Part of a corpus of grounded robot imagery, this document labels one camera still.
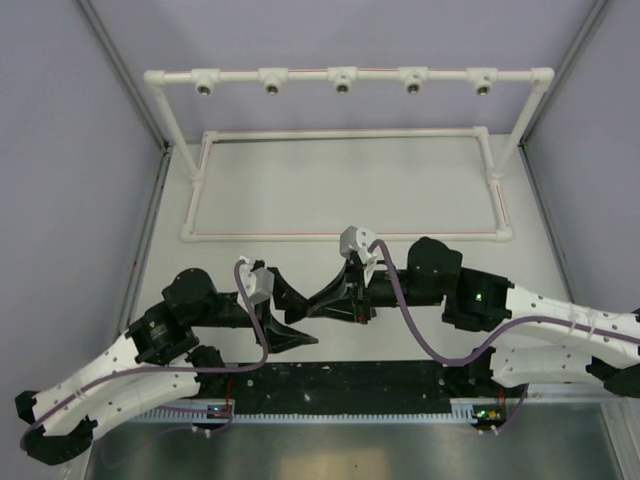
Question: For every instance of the aluminium frame post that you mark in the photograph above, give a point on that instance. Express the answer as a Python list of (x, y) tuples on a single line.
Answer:
[(121, 72), (582, 156)]

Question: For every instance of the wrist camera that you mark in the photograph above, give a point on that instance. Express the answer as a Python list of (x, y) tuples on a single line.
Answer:
[(253, 281), (356, 242)]

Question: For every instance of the left aluminium frame post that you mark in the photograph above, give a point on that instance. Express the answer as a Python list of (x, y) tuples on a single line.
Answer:
[(121, 72)]

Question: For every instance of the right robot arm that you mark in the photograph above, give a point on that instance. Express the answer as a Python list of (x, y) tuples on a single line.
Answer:
[(531, 338)]

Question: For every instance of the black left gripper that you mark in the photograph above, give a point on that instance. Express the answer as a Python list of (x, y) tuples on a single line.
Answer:
[(280, 336)]

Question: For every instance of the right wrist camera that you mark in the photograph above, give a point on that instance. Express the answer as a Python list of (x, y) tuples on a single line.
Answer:
[(356, 242)]

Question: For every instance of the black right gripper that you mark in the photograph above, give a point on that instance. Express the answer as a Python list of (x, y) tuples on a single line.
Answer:
[(347, 297)]

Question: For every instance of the right aluminium frame post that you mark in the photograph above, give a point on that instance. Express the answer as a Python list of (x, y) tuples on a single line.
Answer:
[(582, 156)]

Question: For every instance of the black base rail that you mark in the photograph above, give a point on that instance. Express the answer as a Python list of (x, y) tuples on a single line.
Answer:
[(351, 388)]

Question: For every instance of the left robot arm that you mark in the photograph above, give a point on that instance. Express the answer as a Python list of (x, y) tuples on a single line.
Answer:
[(156, 360)]

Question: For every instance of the white PVC pipe frame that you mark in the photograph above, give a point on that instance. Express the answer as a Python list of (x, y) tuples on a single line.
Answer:
[(413, 79)]

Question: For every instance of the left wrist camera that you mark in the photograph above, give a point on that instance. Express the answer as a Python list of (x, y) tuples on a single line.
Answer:
[(253, 281)]

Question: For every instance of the grey slotted cable duct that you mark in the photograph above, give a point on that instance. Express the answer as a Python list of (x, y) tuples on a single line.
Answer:
[(210, 413)]

